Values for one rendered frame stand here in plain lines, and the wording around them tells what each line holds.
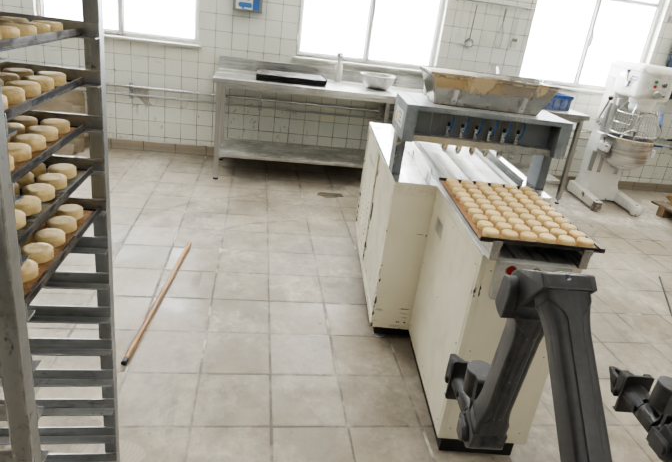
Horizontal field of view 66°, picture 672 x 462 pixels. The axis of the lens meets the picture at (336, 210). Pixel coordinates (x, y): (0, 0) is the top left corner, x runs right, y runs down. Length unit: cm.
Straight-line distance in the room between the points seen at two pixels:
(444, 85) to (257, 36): 312
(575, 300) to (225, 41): 465
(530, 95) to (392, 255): 92
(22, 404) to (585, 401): 78
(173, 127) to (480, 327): 408
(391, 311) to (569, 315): 185
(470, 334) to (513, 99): 105
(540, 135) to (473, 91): 39
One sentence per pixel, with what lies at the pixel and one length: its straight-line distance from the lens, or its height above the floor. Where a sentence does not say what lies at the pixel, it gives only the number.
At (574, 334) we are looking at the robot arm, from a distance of 77.
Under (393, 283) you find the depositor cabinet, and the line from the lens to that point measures 249.
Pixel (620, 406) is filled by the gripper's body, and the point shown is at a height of 73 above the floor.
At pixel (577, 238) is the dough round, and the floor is 92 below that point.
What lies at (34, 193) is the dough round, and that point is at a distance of 103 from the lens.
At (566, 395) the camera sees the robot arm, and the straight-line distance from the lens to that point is 75.
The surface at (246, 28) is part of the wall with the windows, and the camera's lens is 515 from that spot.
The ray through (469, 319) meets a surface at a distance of 182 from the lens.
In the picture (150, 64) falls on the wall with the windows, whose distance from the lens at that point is 528.
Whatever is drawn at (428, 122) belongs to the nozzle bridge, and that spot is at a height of 110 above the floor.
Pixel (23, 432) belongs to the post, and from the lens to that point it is 96.
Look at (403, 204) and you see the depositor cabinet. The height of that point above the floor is 74.
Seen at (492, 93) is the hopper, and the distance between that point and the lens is 234.
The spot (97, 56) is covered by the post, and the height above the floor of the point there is 136.
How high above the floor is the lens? 150
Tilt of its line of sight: 21 degrees down
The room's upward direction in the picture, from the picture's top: 7 degrees clockwise
